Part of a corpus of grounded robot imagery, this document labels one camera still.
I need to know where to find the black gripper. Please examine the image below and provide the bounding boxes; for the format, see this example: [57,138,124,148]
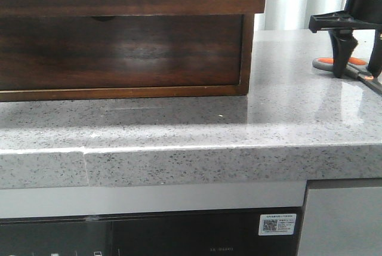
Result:
[309,0,382,78]

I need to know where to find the grey orange scissors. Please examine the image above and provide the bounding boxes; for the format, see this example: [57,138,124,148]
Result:
[312,57,381,95]

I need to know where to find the dark wooden drawer cabinet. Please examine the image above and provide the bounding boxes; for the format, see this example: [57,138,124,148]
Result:
[0,13,254,102]

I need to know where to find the grey cabinet door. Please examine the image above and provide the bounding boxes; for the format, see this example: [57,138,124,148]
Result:
[298,178,381,255]

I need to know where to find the white QR code sticker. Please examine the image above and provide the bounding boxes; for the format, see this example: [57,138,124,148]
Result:
[258,214,297,236]

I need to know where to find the black appliance under counter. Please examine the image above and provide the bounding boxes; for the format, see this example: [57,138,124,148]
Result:
[1,207,302,255]

